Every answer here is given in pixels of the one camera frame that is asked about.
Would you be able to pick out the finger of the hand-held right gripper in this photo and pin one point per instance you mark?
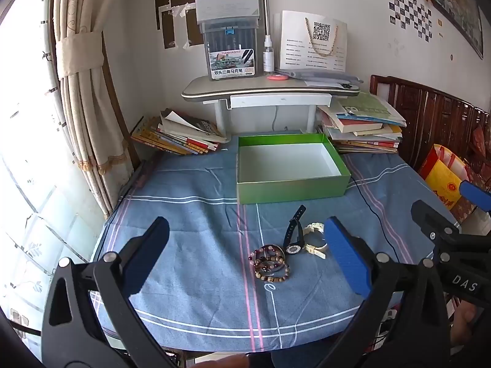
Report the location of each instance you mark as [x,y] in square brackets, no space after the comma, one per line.
[477,195]
[431,222]

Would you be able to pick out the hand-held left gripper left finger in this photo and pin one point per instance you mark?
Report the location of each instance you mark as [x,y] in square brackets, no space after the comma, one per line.
[149,253]

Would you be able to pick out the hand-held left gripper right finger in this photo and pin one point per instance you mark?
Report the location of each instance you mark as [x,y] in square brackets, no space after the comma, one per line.
[347,255]

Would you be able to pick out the white wrist watch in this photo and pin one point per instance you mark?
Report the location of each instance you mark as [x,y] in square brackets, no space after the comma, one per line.
[315,253]

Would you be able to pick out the black wrist watch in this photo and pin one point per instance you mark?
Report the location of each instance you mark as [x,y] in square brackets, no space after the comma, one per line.
[292,234]

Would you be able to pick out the green cardboard box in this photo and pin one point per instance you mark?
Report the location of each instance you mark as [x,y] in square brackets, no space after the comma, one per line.
[291,168]

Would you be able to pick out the person's right hand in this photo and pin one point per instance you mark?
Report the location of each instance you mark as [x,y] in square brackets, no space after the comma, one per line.
[466,316]

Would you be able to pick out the yellow red gift bag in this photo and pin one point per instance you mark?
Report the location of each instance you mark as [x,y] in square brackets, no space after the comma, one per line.
[441,176]

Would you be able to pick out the blue plaid tablecloth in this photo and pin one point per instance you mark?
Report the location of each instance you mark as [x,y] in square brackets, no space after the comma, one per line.
[191,245]

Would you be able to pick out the dark wooden headboard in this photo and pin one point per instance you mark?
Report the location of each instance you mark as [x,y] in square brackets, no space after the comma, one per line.
[429,122]

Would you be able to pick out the flat stack of books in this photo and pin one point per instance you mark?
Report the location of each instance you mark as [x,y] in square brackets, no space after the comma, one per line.
[364,126]

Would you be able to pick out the slanted stack of colourful books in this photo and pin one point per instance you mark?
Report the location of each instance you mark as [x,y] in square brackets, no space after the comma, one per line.
[180,134]

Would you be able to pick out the window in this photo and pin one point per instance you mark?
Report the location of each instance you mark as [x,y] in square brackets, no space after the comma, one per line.
[30,168]

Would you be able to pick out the beige patterned curtain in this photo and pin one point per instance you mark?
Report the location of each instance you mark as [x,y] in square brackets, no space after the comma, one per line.
[86,115]

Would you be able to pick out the grey document folder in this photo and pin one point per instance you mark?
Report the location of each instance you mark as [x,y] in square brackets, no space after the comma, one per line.
[318,76]

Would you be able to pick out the pink round disc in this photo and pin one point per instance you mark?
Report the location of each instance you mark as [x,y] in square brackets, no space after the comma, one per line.
[277,78]

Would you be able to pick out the grey desktop riser shelf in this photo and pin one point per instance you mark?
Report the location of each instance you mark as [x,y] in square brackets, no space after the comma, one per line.
[245,88]

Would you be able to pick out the small spray bottle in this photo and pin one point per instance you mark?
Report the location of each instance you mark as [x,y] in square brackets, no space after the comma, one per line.
[268,59]

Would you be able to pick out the beige curtain tie-back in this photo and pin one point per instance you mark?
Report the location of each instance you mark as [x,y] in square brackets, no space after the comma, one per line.
[80,53]

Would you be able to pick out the clear marker pen case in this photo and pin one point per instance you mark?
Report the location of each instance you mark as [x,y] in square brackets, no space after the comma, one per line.
[230,53]

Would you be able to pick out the metal pole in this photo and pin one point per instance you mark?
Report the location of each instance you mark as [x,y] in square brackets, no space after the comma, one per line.
[264,4]

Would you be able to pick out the framed wall picture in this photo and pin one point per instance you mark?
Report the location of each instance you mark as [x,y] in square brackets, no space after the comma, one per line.
[452,4]

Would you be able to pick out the checkered wall sticker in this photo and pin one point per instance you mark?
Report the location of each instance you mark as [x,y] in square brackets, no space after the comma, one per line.
[410,11]

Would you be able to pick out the brown wall sticker pattern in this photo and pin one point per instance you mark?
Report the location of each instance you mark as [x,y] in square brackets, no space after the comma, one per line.
[168,27]

